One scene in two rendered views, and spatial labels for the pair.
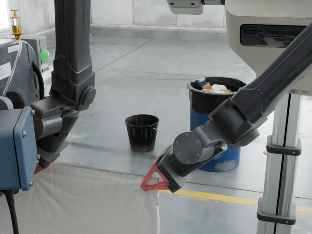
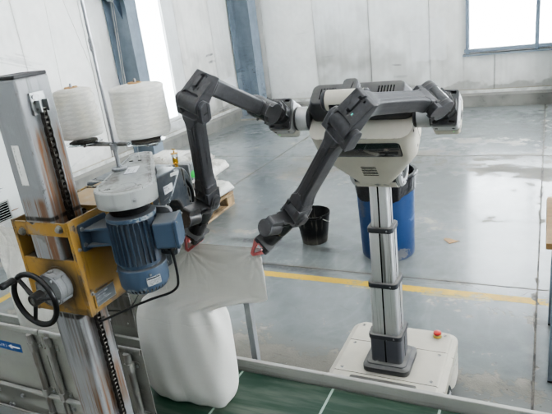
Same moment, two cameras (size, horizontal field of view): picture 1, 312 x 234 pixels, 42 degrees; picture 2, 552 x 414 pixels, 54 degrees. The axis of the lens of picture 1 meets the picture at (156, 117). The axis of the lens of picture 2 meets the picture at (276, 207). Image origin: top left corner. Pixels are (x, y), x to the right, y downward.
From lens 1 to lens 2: 107 cm
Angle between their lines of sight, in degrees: 10
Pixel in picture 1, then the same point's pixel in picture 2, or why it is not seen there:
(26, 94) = (183, 200)
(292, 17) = not seen: hidden behind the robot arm
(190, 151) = (265, 228)
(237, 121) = (293, 211)
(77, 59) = (206, 181)
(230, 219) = not seen: hidden behind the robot
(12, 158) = (172, 233)
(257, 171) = (432, 259)
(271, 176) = (374, 250)
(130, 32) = not seen: hidden behind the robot
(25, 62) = (181, 181)
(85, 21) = (208, 161)
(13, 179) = (172, 243)
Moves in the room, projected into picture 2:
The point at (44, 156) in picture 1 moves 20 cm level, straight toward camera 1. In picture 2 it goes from (194, 237) to (194, 260)
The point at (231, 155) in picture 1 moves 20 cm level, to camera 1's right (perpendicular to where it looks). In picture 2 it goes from (402, 243) to (430, 241)
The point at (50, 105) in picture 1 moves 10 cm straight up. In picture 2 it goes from (194, 208) to (189, 180)
